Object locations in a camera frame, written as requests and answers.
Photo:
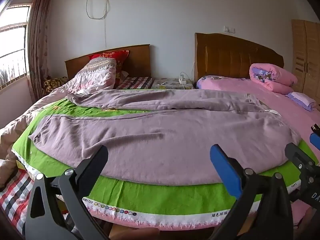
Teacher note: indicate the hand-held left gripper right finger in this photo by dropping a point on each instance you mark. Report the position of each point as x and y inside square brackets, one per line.
[225, 167]

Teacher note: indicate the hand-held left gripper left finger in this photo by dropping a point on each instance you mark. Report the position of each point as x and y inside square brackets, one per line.
[97, 160]

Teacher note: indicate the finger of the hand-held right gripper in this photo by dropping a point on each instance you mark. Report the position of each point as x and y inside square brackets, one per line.
[297, 157]
[315, 140]

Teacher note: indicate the lilac pants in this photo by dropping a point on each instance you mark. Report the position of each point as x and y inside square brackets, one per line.
[150, 150]

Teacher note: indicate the purple pillow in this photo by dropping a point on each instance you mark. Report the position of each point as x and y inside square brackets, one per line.
[300, 100]

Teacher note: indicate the pink bed sheet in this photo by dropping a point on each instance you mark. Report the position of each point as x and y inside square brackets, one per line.
[282, 107]

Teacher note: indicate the green printed blanket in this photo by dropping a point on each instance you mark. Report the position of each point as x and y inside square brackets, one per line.
[150, 197]

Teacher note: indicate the folded pink quilt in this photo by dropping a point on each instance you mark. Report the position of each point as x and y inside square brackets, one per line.
[275, 76]

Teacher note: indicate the light wooden wardrobe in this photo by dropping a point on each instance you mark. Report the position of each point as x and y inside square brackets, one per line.
[307, 55]

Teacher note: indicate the pale pink patterned quilt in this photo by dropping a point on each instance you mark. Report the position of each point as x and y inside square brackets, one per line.
[97, 75]

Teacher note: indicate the yellow black plush toy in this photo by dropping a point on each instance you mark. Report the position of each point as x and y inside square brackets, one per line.
[53, 85]

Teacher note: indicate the white power strip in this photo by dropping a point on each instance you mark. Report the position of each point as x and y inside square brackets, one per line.
[182, 79]

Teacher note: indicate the floral cloth covered nightstand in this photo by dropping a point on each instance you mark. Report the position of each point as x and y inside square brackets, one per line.
[167, 83]

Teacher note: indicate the red embroidered pillow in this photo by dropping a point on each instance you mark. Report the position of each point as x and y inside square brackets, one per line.
[117, 57]

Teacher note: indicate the plain wooden headboard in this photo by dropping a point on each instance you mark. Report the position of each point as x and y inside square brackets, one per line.
[140, 60]

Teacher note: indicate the right wooden headboard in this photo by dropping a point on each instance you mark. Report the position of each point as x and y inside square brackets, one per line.
[225, 57]

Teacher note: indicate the brown patterned curtain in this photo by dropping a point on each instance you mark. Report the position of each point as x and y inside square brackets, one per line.
[38, 42]

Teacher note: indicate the barred window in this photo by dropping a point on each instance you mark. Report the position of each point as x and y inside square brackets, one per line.
[12, 42]

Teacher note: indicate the white wall socket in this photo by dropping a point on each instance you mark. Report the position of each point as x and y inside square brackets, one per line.
[229, 29]

